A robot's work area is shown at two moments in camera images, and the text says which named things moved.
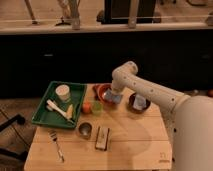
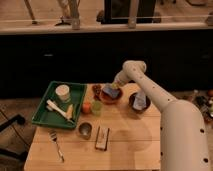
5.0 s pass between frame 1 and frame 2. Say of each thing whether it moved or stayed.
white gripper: moved
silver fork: stayed
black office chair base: stayed
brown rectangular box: stayed
